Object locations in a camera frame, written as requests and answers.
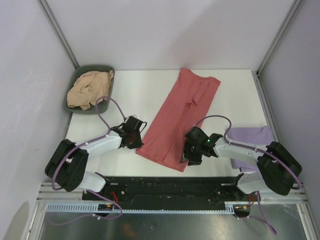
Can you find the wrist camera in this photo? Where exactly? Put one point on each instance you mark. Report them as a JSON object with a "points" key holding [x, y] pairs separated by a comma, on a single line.
{"points": [[133, 125], [196, 136]]}

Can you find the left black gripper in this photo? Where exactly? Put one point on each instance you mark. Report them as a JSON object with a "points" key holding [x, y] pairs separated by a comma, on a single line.
{"points": [[137, 144]]}

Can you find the dark green plastic bin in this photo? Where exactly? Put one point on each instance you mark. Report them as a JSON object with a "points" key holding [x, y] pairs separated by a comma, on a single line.
{"points": [[102, 106]]}

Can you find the beige t shirt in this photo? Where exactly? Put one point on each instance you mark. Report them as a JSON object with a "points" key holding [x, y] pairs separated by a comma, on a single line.
{"points": [[88, 88]]}

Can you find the pink t shirt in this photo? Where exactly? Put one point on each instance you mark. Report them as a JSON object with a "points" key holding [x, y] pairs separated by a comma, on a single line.
{"points": [[188, 102]]}

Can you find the grey slotted cable duct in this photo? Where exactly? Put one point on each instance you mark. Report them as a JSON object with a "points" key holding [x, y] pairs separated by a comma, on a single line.
{"points": [[105, 208]]}

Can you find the right aluminium frame post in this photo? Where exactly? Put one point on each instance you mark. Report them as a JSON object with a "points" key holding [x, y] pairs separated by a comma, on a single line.
{"points": [[284, 27]]}

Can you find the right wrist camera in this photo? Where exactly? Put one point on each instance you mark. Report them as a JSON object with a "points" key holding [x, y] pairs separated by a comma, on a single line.
{"points": [[196, 136]]}

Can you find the left aluminium frame post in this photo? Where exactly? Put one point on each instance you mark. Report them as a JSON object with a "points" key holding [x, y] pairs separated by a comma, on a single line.
{"points": [[52, 20]]}

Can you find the aluminium frame post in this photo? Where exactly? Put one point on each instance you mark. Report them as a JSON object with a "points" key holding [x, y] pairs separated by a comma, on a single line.
{"points": [[284, 27], [52, 20]]}

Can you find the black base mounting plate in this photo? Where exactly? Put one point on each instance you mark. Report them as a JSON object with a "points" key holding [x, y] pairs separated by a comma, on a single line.
{"points": [[175, 193]]}

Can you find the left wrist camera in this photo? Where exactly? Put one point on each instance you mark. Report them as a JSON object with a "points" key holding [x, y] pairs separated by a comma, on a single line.
{"points": [[133, 125]]}

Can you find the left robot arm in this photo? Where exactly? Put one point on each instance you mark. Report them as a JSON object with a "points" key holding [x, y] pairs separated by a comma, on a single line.
{"points": [[67, 167]]}

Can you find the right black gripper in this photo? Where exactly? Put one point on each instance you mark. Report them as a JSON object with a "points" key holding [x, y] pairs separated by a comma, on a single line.
{"points": [[187, 155]]}

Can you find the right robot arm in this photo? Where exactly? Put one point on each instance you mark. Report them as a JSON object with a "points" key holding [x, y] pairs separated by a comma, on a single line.
{"points": [[277, 170]]}

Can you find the lilac folded t shirt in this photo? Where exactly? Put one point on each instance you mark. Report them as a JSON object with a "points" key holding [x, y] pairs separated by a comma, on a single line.
{"points": [[249, 135]]}

